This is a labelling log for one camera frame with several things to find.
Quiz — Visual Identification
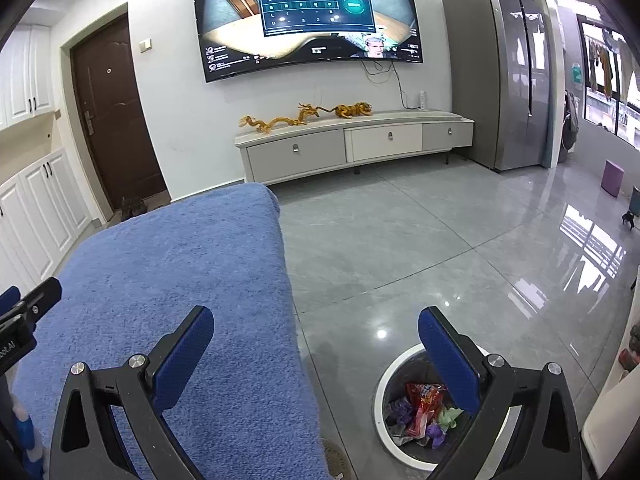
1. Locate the red chip bag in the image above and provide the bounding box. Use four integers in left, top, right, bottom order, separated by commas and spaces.
406, 382, 447, 440

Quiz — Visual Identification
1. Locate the blue fluffy cloth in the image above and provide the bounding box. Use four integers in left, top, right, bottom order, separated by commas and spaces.
14, 183, 329, 479

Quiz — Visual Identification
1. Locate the blue white gloved hand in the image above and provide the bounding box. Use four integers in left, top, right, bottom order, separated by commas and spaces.
1, 393, 48, 479

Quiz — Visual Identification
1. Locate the brown entrance door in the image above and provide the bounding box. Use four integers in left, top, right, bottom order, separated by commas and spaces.
70, 14, 167, 211

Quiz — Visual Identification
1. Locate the white round trash bin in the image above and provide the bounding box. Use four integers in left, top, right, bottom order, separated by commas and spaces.
373, 342, 516, 473

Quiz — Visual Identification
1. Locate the white low tv cabinet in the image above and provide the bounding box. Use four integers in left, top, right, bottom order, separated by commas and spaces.
235, 110, 474, 184

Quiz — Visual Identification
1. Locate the small purple paper wad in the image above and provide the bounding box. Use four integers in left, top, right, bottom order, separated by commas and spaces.
425, 422, 447, 450

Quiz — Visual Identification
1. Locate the golden dragon ornament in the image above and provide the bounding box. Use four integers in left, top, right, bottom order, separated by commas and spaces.
239, 102, 372, 134

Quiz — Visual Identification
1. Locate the purple paper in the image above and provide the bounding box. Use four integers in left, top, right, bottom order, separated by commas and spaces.
383, 396, 413, 426

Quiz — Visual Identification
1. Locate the white shoe cabinet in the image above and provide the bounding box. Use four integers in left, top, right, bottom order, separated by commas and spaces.
1, 25, 91, 292

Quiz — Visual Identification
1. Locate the green plastic bag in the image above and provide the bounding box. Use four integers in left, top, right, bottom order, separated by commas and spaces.
437, 406, 464, 434

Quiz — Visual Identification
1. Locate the grey refrigerator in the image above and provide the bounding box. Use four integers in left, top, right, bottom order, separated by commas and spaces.
442, 0, 551, 172

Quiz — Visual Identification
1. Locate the dark shoes pair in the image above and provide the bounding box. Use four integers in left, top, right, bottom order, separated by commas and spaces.
120, 196, 148, 222

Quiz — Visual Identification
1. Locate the purple square stool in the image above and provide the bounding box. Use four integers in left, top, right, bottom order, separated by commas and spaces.
601, 159, 625, 197

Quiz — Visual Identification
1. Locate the wall mounted television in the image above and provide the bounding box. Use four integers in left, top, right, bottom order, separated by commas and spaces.
194, 0, 423, 82

